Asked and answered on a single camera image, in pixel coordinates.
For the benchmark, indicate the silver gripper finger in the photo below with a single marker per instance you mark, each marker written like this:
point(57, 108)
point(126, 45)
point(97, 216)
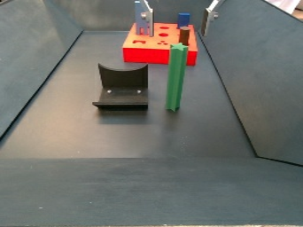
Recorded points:
point(209, 16)
point(147, 16)

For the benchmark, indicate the green star prism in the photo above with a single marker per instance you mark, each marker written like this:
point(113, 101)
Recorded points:
point(177, 67)

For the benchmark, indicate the red shape sorting board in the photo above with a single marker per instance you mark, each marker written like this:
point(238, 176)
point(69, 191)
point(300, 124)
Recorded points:
point(145, 49)

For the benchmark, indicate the light blue block peg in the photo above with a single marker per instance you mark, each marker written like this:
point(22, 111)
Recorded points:
point(141, 22)

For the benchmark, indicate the dark blue cylinder peg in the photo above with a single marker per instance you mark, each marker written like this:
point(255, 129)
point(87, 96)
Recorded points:
point(183, 19)

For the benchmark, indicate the brown cylinder peg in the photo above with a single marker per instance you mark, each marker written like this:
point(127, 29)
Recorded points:
point(185, 35)

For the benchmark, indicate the black curved holder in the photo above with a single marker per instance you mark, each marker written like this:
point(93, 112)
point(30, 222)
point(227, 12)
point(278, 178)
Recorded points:
point(125, 88)

